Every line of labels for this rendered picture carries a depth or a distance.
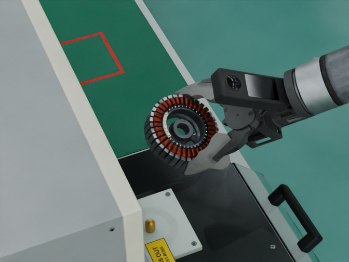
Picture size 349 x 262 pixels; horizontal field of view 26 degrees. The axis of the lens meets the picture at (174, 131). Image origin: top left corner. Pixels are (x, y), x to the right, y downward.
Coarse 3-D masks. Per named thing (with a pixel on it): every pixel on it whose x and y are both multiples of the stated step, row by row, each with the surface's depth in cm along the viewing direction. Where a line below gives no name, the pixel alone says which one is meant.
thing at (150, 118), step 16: (176, 96) 116; (160, 112) 113; (176, 112) 116; (192, 112) 116; (208, 112) 116; (144, 128) 114; (160, 128) 112; (176, 128) 114; (192, 128) 115; (208, 128) 115; (160, 144) 111; (176, 144) 112; (208, 144) 113; (176, 160) 112
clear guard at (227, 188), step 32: (160, 192) 114; (192, 192) 114; (224, 192) 114; (256, 192) 115; (160, 224) 110; (192, 224) 110; (224, 224) 110; (256, 224) 110; (288, 224) 115; (192, 256) 107; (224, 256) 107; (256, 256) 107; (288, 256) 107
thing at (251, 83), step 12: (216, 72) 103; (228, 72) 104; (240, 72) 105; (216, 84) 103; (228, 84) 102; (240, 84) 103; (252, 84) 105; (264, 84) 106; (276, 84) 107; (216, 96) 103; (228, 96) 102; (240, 96) 103; (252, 96) 104; (264, 96) 105; (276, 96) 106; (252, 108) 106; (264, 108) 106; (276, 108) 107
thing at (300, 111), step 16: (288, 80) 106; (288, 96) 105; (224, 112) 110; (240, 112) 109; (256, 112) 108; (272, 112) 109; (288, 112) 111; (304, 112) 106; (240, 128) 108; (256, 128) 109; (272, 128) 110; (256, 144) 114
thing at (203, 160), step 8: (216, 136) 110; (224, 136) 110; (216, 144) 110; (224, 144) 109; (200, 152) 111; (208, 152) 110; (216, 152) 109; (192, 160) 111; (200, 160) 111; (208, 160) 110; (224, 160) 113; (192, 168) 111; (200, 168) 111; (216, 168) 113
